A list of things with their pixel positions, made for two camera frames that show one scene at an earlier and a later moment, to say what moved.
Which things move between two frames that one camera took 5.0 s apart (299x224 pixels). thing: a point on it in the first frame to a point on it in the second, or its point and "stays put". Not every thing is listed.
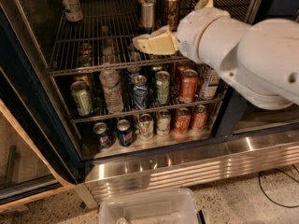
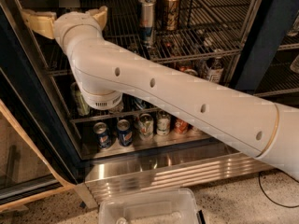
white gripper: x=191 y=35 to x=69 y=22
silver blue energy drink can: x=147 y=14 stays put
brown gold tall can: x=171 y=4 stays put
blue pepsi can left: x=102 y=134 stays put
